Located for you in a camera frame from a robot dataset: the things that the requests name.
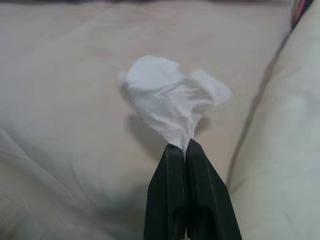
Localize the white tissue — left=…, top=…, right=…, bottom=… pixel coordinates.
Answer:
left=117, top=54, right=235, bottom=152

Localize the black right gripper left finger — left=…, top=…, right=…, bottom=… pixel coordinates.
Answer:
left=143, top=143, right=189, bottom=240

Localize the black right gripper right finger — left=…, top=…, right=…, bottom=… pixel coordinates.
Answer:
left=185, top=138, right=243, bottom=240

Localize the beige sheeted mattress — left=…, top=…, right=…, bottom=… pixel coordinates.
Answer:
left=0, top=0, right=293, bottom=240

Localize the cream cartoon print quilt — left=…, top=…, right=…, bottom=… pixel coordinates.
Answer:
left=224, top=0, right=320, bottom=240

